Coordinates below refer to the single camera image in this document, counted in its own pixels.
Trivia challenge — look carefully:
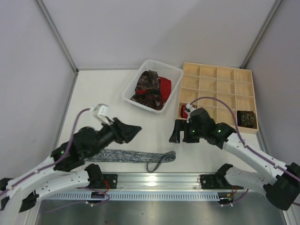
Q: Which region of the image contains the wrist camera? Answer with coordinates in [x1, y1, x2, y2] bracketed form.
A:
[184, 104, 197, 123]
[92, 104, 112, 125]

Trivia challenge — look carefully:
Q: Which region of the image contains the wooden compartment tray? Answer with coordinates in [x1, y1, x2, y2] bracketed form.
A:
[176, 62, 259, 134]

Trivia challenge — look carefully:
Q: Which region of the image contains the aluminium mounting rail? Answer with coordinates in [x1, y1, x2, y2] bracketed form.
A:
[110, 172, 213, 191]

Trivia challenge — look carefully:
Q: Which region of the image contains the white plastic basket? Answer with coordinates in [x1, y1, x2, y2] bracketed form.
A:
[122, 60, 183, 113]

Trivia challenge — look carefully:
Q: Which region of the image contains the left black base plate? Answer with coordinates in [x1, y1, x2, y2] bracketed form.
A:
[77, 172, 119, 189]

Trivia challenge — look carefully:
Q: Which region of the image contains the rolled red tie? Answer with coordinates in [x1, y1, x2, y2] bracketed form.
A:
[180, 105, 187, 119]

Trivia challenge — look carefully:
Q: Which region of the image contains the rolled dark patterned tie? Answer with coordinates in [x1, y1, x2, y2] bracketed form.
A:
[237, 111, 257, 129]

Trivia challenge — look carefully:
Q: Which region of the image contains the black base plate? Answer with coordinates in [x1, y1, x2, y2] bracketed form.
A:
[77, 172, 119, 189]
[200, 174, 222, 190]

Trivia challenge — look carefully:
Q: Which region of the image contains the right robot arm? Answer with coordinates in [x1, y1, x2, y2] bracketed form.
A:
[169, 105, 300, 211]

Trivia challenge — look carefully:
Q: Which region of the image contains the white slotted cable duct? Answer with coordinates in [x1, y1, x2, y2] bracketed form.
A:
[47, 191, 220, 202]

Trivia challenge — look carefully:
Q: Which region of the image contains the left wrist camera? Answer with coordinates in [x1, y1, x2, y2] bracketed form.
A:
[92, 104, 112, 125]

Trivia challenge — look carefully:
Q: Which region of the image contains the blue-grey floral tie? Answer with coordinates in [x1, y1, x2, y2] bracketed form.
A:
[85, 149, 176, 173]

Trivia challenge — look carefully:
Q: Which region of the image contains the dark floral tie in basket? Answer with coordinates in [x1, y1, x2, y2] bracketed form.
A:
[130, 70, 163, 110]

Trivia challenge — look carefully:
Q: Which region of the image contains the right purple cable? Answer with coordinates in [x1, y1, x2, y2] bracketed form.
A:
[188, 97, 300, 181]

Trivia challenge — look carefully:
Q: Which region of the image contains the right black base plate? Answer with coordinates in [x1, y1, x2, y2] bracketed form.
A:
[200, 174, 222, 190]

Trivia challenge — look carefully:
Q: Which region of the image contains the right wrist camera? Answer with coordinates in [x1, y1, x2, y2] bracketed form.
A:
[184, 104, 197, 123]

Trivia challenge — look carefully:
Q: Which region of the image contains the red tie in basket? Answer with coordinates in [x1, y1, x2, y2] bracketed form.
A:
[137, 76, 173, 104]

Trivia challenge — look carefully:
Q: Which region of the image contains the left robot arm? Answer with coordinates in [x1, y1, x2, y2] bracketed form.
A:
[0, 118, 142, 212]

